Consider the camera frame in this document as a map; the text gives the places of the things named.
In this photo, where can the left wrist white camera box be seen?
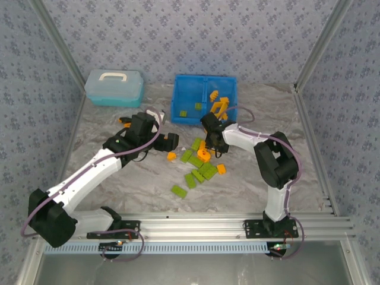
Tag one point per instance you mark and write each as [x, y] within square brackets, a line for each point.
[155, 114]

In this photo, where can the small orange lego brick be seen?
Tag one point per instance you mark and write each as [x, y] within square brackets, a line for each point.
[202, 146]
[221, 169]
[171, 156]

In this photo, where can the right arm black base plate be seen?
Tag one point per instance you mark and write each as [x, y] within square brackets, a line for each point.
[252, 230]

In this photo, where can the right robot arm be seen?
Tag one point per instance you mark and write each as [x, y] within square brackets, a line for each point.
[276, 166]

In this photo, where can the small green lego brick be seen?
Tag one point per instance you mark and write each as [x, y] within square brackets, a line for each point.
[183, 113]
[198, 106]

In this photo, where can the blue divided plastic bin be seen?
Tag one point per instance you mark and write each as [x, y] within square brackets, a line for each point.
[187, 95]

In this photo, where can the aluminum frame lower post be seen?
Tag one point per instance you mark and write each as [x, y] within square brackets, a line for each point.
[354, 261]
[31, 264]

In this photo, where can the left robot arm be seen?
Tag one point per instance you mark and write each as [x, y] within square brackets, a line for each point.
[89, 172]

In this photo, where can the clear teal storage box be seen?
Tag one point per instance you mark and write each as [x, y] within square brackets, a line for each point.
[114, 89]

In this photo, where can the orange stepped lego brick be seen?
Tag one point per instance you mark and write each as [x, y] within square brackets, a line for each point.
[214, 95]

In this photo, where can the aluminum frame post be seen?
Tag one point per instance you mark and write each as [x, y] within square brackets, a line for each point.
[60, 44]
[354, 261]
[320, 44]
[31, 264]

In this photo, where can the round orange lego with red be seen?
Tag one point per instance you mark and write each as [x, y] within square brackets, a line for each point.
[204, 155]

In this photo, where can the orange lego window frame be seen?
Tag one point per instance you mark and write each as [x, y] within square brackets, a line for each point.
[216, 110]

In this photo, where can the wide aluminum frame rail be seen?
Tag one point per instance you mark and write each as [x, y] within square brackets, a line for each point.
[193, 228]

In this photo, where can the aluminum table side rail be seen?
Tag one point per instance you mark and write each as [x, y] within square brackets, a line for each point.
[305, 118]
[75, 127]

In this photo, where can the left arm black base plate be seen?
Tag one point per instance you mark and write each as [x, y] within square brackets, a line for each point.
[130, 230]

